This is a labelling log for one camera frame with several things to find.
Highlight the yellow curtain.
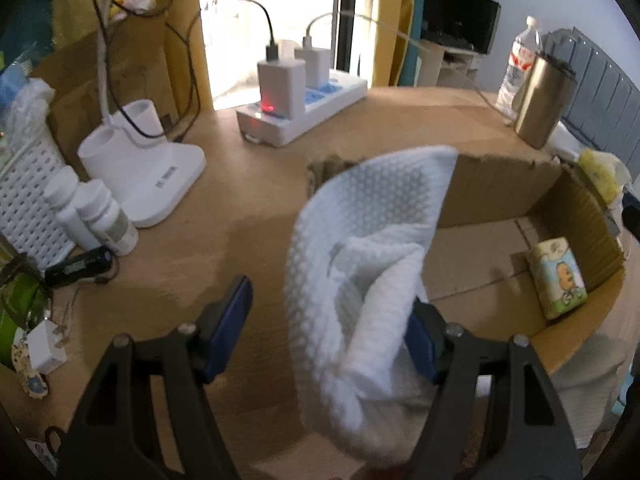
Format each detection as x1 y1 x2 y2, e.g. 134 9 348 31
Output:
49 0 214 111
371 0 414 87

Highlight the black monitor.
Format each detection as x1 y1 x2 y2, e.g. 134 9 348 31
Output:
421 0 501 55

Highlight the white pill bottle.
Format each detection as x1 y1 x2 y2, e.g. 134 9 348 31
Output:
75 179 139 257
43 165 101 252

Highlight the white desk lamp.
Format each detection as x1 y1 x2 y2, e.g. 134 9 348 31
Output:
77 0 206 228

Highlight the right yellow curtain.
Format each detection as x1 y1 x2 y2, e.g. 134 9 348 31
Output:
371 0 414 87

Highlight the left yellow curtain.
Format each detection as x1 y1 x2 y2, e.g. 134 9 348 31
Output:
49 0 214 111

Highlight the white charger black cable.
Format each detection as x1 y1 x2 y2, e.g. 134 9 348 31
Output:
92 0 307 143

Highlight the white computer desk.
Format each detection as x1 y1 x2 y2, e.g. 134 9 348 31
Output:
414 39 485 89

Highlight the white charger grey cable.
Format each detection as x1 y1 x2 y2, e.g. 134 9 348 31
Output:
293 8 516 122

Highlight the green paper cup package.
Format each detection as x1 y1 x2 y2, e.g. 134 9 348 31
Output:
1 252 52 370

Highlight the yellow tissue pack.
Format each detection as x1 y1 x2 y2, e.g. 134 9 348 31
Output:
578 148 632 206

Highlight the white perforated basket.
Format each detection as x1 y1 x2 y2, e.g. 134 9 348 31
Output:
0 125 75 272

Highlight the white dotted cloth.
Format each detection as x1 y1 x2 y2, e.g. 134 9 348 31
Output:
283 145 458 466

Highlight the clear water bottle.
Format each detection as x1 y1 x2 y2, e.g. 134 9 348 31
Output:
496 15 541 124

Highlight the tissue packet with cartoon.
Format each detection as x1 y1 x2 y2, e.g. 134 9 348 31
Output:
527 237 588 321

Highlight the right teal curtain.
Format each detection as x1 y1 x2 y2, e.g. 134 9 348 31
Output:
398 0 424 87

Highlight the white power strip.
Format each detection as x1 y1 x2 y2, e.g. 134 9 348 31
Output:
235 68 369 149

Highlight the grey padded headboard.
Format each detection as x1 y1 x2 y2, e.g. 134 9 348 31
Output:
542 28 640 179

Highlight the small white plug adapter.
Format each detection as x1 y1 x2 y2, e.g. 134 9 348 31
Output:
26 318 67 375

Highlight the brown cardboard box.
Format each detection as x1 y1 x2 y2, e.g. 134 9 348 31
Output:
308 154 623 372

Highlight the steel travel tumbler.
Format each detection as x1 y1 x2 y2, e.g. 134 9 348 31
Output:
513 52 577 150

